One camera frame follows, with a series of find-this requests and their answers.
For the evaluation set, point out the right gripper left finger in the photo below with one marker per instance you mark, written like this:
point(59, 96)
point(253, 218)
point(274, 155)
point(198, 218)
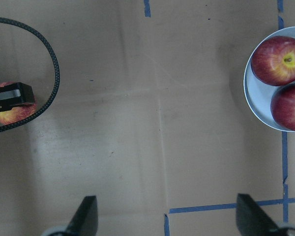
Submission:
point(85, 220)

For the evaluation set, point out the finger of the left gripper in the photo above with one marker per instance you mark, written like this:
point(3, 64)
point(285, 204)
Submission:
point(16, 95)

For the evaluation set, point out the red apple plate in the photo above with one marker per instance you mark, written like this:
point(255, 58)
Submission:
point(273, 61)
point(282, 107)

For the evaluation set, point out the red yellow transferred apple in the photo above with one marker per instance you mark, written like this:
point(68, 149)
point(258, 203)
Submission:
point(17, 113)

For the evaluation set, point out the red apple plate front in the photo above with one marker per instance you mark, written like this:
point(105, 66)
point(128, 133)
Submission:
point(282, 107)

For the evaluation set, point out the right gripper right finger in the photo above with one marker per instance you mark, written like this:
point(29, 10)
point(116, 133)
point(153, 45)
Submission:
point(251, 220)

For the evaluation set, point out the red apple plate back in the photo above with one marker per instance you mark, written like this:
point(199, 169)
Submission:
point(273, 61)

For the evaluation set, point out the light blue plate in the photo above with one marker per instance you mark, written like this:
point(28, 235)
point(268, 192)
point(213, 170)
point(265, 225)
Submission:
point(258, 95)

